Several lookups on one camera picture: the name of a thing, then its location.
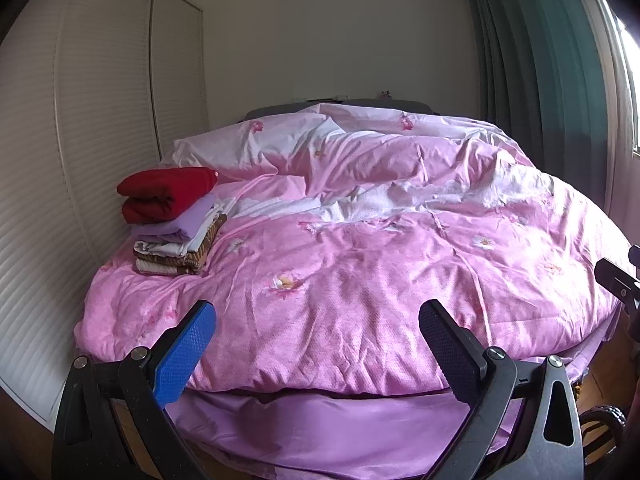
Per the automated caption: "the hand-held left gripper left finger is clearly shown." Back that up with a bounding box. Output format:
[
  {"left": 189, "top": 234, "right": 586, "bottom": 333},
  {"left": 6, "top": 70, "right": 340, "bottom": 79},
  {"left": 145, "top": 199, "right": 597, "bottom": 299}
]
[{"left": 51, "top": 300, "right": 217, "bottom": 480}]

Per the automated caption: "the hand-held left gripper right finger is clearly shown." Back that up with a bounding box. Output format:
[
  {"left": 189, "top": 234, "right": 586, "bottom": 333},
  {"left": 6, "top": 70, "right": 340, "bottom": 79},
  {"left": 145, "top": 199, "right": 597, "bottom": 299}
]
[{"left": 419, "top": 300, "right": 586, "bottom": 480}]

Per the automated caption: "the red cartoon mouse sweater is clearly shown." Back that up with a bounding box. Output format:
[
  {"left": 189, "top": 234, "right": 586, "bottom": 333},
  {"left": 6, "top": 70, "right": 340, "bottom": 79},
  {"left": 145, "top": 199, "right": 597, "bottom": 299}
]
[{"left": 116, "top": 166, "right": 219, "bottom": 225}]

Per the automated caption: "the folded cream knit garment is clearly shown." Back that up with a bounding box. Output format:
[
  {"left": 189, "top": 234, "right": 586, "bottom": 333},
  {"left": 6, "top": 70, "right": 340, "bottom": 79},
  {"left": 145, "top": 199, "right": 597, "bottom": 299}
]
[{"left": 134, "top": 257, "right": 178, "bottom": 276}]

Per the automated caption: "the folded brown striped garment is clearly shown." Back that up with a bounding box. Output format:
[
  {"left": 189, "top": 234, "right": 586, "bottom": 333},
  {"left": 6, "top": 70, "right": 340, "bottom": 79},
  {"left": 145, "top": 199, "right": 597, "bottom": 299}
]
[{"left": 135, "top": 214, "right": 228, "bottom": 276}]

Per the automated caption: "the folded white patterned garment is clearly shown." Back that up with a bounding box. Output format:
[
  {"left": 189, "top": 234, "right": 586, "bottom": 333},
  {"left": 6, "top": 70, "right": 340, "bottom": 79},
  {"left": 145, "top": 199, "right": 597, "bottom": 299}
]
[{"left": 132, "top": 212, "right": 223, "bottom": 258}]

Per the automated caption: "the pink floral duvet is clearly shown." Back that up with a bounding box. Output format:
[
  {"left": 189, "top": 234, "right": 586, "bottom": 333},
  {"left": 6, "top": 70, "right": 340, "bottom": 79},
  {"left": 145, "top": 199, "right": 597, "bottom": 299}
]
[{"left": 74, "top": 102, "right": 628, "bottom": 396}]

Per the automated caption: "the folded purple garment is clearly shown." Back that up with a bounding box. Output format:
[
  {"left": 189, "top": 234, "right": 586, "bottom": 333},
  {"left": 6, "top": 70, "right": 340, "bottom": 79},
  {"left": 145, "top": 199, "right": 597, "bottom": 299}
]
[{"left": 131, "top": 192, "right": 217, "bottom": 243}]

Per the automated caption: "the black ribbed wheel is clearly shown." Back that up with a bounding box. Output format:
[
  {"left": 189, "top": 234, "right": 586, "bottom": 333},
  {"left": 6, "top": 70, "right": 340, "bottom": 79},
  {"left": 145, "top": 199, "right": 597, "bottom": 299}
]
[{"left": 582, "top": 402, "right": 628, "bottom": 441}]

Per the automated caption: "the purple bed sheet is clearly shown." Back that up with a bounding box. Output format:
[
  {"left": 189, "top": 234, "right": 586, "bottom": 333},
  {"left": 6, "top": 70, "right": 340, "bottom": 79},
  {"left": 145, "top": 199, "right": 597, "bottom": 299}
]
[{"left": 165, "top": 340, "right": 601, "bottom": 480}]

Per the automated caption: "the window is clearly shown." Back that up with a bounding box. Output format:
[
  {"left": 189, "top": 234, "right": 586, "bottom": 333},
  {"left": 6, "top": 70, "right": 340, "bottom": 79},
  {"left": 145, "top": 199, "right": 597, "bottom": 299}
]
[{"left": 597, "top": 0, "right": 640, "bottom": 161}]

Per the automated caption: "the pale pink floral pillow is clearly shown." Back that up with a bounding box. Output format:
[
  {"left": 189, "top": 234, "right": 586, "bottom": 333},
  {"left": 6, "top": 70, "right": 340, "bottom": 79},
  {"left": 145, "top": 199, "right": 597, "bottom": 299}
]
[{"left": 160, "top": 110, "right": 331, "bottom": 186}]

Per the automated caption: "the green curtain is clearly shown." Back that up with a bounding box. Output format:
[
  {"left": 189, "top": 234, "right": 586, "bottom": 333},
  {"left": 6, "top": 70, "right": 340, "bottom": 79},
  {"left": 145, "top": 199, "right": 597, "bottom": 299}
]
[{"left": 462, "top": 0, "right": 613, "bottom": 211}]

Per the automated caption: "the dark grey headboard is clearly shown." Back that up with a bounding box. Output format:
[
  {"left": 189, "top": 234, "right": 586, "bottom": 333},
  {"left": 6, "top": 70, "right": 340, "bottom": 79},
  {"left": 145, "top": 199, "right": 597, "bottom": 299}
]
[{"left": 243, "top": 97, "right": 441, "bottom": 121}]

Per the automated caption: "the white slatted wardrobe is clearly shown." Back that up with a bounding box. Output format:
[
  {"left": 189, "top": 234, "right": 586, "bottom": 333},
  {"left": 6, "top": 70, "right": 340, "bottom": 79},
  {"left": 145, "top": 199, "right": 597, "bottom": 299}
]
[{"left": 0, "top": 0, "right": 208, "bottom": 433}]

